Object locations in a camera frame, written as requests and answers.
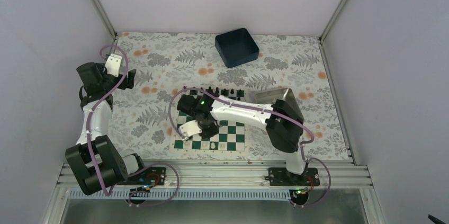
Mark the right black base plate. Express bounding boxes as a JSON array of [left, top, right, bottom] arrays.
[[265, 167, 320, 186]]

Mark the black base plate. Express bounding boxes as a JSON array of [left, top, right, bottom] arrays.
[[265, 167, 320, 186], [119, 166, 166, 186]]

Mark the dark blue square bin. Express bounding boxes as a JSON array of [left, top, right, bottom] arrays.
[[215, 28, 260, 68]]

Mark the green white chess board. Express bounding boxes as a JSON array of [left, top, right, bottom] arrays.
[[170, 88, 247, 155]]

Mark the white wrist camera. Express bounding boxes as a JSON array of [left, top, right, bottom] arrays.
[[178, 120, 202, 139], [105, 53, 122, 77]]

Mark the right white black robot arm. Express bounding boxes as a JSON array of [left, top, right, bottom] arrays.
[[176, 93, 311, 185]]

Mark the floral patterned table mat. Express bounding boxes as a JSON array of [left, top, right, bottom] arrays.
[[108, 32, 349, 162]]

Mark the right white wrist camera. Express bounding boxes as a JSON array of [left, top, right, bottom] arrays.
[[178, 120, 202, 139]]

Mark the aluminium rail frame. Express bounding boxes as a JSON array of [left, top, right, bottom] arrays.
[[43, 160, 385, 223]]

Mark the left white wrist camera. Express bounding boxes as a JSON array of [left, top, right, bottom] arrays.
[[105, 53, 122, 77]]

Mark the metal tray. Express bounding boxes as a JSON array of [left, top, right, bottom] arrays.
[[254, 87, 300, 111]]

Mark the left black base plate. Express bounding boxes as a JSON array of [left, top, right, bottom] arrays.
[[119, 166, 166, 186]]

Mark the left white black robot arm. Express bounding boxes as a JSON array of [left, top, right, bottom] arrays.
[[65, 58, 148, 195]]

